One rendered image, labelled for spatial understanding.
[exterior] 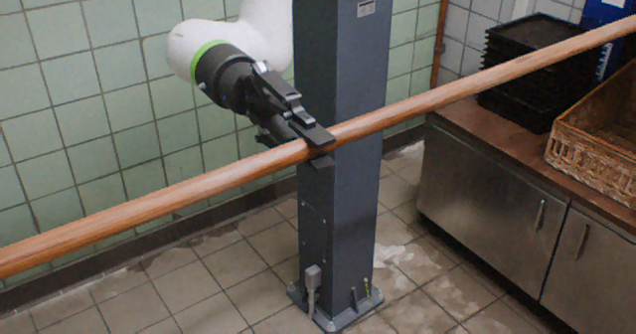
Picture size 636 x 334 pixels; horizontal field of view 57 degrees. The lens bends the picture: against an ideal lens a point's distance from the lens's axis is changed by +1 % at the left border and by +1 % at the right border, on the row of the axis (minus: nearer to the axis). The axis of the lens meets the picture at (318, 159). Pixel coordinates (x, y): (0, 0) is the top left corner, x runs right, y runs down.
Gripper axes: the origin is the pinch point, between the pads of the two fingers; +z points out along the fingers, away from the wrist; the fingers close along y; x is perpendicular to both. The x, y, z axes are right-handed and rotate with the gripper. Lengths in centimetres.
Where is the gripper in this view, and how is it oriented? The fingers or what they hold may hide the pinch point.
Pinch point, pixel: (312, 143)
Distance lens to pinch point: 76.4
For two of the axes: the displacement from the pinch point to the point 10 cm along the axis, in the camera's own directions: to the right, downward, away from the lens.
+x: -8.2, 3.3, -4.7
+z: 5.7, 4.7, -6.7
